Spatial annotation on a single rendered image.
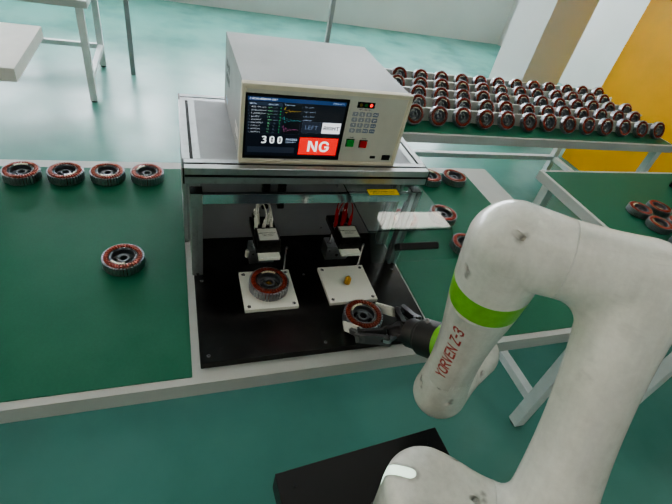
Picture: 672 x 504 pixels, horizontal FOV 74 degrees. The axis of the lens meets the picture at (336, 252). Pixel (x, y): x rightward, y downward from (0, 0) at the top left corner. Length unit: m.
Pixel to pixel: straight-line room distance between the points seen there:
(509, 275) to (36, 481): 1.70
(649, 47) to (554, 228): 4.19
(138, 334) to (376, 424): 1.14
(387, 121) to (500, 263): 0.70
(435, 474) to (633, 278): 0.38
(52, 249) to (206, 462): 0.92
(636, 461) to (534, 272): 2.00
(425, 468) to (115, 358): 0.77
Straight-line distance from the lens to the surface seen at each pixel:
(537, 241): 0.60
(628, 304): 0.64
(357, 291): 1.34
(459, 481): 0.74
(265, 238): 1.24
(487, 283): 0.63
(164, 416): 1.96
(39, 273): 1.44
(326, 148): 1.20
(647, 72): 4.72
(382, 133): 1.23
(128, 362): 1.19
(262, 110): 1.12
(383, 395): 2.10
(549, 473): 0.71
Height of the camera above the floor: 1.70
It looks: 39 degrees down
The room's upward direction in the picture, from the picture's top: 14 degrees clockwise
